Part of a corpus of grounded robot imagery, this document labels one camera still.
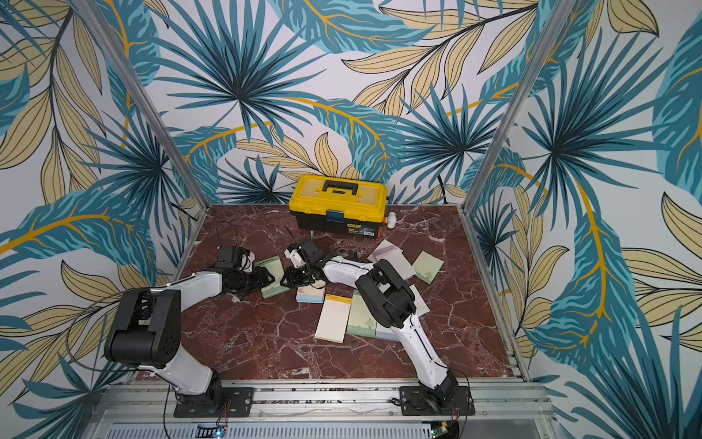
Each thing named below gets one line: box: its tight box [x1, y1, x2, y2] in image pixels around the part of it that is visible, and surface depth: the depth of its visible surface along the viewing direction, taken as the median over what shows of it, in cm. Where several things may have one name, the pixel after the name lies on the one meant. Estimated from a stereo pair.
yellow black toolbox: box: [288, 174, 389, 239], surface depth 102 cm
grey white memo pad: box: [374, 322, 402, 343], surface depth 87 cm
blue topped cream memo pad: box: [296, 284, 326, 304], surface depth 94 cm
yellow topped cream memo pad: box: [314, 293, 353, 344], surface depth 90 cm
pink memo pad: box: [372, 238, 417, 281], surface depth 106 cm
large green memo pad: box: [346, 289, 378, 338], surface depth 87 cm
